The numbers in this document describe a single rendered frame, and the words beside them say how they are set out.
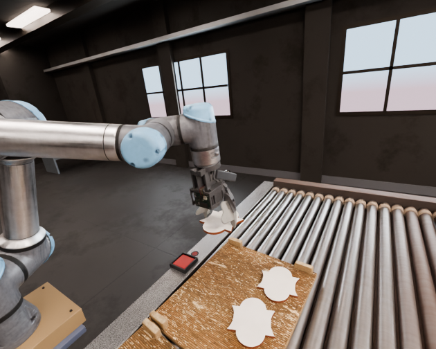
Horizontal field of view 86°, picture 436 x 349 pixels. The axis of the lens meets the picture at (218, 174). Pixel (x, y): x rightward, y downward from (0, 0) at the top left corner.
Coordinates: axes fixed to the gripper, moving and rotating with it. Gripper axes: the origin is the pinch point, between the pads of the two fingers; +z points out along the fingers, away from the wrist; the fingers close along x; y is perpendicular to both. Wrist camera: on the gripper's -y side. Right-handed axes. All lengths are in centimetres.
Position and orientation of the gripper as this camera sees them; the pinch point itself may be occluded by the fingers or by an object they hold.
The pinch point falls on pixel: (221, 219)
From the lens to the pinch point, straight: 73.6
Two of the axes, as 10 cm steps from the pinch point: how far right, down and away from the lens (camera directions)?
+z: 1.3, 9.1, 3.9
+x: 8.0, 1.4, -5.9
